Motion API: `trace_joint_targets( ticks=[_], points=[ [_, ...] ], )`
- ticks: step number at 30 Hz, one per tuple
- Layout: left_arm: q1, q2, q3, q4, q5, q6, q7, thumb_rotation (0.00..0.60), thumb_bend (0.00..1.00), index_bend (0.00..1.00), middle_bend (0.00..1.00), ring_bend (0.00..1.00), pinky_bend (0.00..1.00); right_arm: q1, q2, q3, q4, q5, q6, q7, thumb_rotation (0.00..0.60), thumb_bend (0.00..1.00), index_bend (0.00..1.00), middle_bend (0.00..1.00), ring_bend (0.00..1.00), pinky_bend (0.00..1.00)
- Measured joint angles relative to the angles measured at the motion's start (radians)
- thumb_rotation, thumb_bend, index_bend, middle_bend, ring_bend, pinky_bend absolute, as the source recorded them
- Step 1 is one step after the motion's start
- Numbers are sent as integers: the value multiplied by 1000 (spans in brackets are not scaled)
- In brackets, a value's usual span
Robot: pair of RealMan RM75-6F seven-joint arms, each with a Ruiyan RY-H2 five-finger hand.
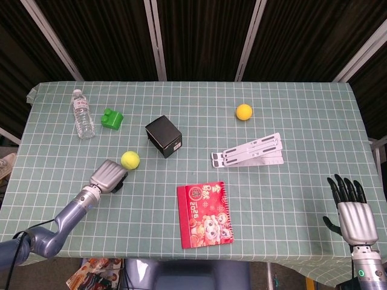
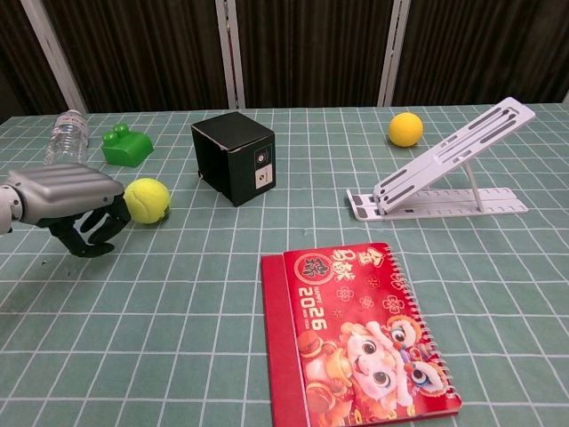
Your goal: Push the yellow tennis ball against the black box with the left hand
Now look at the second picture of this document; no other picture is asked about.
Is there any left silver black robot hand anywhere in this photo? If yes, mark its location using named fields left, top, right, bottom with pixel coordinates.
left=4, top=162, right=132, bottom=259

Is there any yellow-green tennis ball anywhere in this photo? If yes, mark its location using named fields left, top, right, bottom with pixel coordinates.
left=123, top=177, right=172, bottom=225

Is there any black cardboard box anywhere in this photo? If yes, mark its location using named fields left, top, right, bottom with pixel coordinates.
left=190, top=110, right=276, bottom=208

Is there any yellow foam ball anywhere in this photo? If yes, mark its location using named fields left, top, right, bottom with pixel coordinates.
left=388, top=111, right=424, bottom=148

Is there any clear plastic water bottle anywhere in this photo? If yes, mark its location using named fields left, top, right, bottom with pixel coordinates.
left=43, top=109, right=89, bottom=166

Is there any green toy building block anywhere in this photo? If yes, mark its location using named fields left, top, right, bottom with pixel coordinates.
left=100, top=123, right=155, bottom=169

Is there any dark brown screen panel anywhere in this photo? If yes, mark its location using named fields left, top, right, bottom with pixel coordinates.
left=42, top=0, right=235, bottom=114
left=230, top=0, right=395, bottom=109
left=0, top=0, right=68, bottom=120
left=393, top=0, right=569, bottom=107

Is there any green checked tablecloth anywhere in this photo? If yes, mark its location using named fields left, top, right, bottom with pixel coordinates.
left=0, top=102, right=569, bottom=427

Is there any red spiral desk calendar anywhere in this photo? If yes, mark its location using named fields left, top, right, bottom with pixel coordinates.
left=260, top=242, right=462, bottom=427

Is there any white folding laptop stand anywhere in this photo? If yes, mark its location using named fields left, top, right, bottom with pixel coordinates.
left=346, top=96, right=537, bottom=222

